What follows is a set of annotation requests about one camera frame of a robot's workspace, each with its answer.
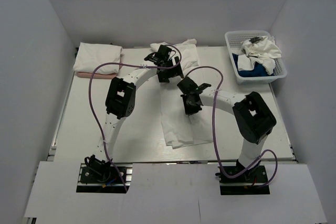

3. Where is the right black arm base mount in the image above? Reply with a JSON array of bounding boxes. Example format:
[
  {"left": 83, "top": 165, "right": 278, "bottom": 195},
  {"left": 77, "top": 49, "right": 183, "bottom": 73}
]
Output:
[{"left": 215, "top": 165, "right": 270, "bottom": 196}]

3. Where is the crumpled white t-shirt in basket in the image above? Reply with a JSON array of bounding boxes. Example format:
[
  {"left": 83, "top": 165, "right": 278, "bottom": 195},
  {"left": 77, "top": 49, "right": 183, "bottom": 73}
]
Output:
[{"left": 238, "top": 36, "right": 282, "bottom": 73}]

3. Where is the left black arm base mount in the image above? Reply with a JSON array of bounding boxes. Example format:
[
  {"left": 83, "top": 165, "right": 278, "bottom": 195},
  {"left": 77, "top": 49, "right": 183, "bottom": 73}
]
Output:
[{"left": 76, "top": 155, "right": 132, "bottom": 194}]

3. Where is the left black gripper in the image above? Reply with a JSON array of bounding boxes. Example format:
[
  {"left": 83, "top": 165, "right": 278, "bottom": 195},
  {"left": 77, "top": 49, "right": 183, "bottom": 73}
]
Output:
[{"left": 157, "top": 57, "right": 183, "bottom": 83}]

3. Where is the blue t-shirt in basket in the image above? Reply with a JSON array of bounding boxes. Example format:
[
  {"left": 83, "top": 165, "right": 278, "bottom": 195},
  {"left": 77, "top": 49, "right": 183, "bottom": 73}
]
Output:
[{"left": 232, "top": 54, "right": 276, "bottom": 78}]

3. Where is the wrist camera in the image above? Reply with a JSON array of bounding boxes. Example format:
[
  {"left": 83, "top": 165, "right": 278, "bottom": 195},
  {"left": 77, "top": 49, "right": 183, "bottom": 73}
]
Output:
[
  {"left": 144, "top": 45, "right": 173, "bottom": 67},
  {"left": 177, "top": 77, "right": 211, "bottom": 95}
]

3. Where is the white cartoon print t-shirt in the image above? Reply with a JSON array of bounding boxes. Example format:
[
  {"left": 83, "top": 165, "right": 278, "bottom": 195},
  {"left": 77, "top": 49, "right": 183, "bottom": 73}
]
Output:
[{"left": 160, "top": 39, "right": 213, "bottom": 149}]

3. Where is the folded pink t-shirt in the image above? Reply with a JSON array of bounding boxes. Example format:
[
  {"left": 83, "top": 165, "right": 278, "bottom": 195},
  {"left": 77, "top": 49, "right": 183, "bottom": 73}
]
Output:
[{"left": 73, "top": 53, "right": 122, "bottom": 79}]

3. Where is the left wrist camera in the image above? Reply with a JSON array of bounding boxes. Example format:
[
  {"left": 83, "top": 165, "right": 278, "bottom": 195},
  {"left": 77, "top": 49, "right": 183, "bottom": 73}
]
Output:
[{"left": 144, "top": 45, "right": 173, "bottom": 67}]

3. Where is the folded white t-shirt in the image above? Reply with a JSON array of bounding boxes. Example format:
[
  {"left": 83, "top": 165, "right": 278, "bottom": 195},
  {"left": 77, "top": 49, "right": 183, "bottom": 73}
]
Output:
[{"left": 73, "top": 42, "right": 123, "bottom": 73}]

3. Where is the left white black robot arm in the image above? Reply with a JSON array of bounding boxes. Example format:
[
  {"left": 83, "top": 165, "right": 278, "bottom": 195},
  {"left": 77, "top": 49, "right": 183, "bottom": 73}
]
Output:
[{"left": 89, "top": 60, "right": 183, "bottom": 164}]

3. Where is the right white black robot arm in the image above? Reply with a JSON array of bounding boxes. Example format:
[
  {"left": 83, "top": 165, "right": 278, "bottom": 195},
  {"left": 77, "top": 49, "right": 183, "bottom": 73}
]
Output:
[{"left": 181, "top": 90, "right": 277, "bottom": 182}]

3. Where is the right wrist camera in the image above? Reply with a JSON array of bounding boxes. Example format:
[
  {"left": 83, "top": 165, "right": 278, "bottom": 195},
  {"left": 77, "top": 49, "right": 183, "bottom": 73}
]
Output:
[{"left": 177, "top": 77, "right": 211, "bottom": 95}]

